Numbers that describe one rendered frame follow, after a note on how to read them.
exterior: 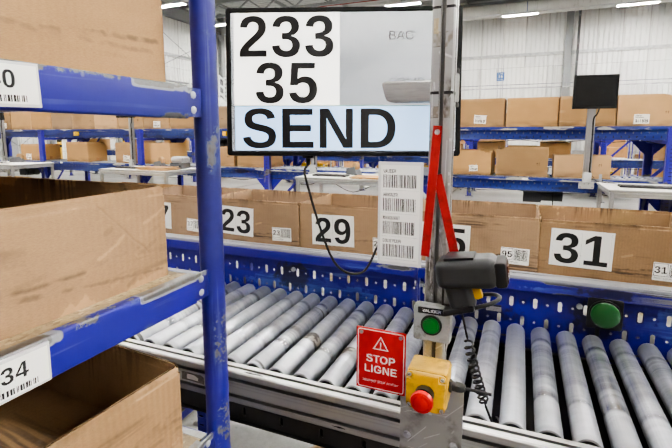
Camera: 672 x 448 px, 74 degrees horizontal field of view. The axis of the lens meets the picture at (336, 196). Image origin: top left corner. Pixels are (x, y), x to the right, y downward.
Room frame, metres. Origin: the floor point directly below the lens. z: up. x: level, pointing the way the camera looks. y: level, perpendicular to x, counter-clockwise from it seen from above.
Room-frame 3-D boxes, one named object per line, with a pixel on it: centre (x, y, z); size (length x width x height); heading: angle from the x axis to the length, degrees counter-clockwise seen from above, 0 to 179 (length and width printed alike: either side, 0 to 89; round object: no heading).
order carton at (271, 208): (1.79, 0.26, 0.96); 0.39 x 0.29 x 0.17; 67
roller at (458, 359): (1.06, -0.31, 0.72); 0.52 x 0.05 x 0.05; 158
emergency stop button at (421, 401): (0.72, -0.15, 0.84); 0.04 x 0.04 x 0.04; 68
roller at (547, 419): (0.99, -0.49, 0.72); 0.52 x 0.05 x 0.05; 158
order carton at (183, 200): (1.94, 0.62, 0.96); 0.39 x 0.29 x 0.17; 67
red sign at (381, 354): (0.82, -0.12, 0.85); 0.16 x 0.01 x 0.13; 68
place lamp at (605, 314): (1.15, -0.73, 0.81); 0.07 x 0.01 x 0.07; 68
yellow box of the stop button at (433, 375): (0.75, -0.20, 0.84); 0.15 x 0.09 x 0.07; 68
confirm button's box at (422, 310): (0.79, -0.18, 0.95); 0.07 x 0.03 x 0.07; 68
